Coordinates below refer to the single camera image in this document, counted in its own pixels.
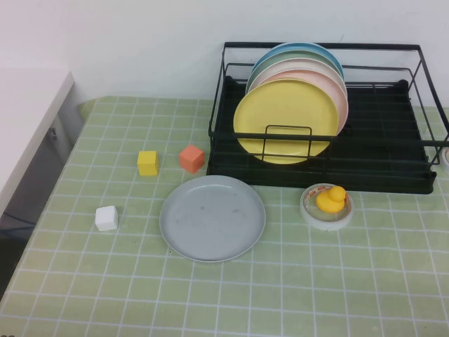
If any grey round plate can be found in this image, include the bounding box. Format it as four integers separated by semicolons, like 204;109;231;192
159;174;267;263

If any yellow round plate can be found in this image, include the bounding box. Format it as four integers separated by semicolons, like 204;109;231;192
233;77;340;166

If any pink round plate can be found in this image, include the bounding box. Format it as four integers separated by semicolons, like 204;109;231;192
257;68;351;136

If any cream round plate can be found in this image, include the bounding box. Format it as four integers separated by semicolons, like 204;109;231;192
245;58;349;96

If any blue round plate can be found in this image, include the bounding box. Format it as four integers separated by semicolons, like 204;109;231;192
250;41;344;80

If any pale green round plate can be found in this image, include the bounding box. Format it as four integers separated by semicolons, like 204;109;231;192
245;48;344;94

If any orange cube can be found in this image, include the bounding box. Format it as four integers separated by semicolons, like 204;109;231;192
178;144;206;174

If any yellow cube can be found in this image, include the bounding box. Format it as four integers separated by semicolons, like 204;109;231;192
136;150;161;177

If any yellow rubber duck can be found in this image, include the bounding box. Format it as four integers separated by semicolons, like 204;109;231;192
315;185;348;214

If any green checked tablecloth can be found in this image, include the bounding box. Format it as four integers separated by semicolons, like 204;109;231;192
0;95;449;337

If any white cube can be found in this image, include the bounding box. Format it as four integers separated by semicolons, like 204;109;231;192
95;205;119;232

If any white side table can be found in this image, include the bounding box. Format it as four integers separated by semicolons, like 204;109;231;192
0;66;87;229

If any black wire dish rack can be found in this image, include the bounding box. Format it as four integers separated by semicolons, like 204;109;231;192
206;41;449;196

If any blue floor cable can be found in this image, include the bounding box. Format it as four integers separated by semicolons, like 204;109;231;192
0;210;36;234

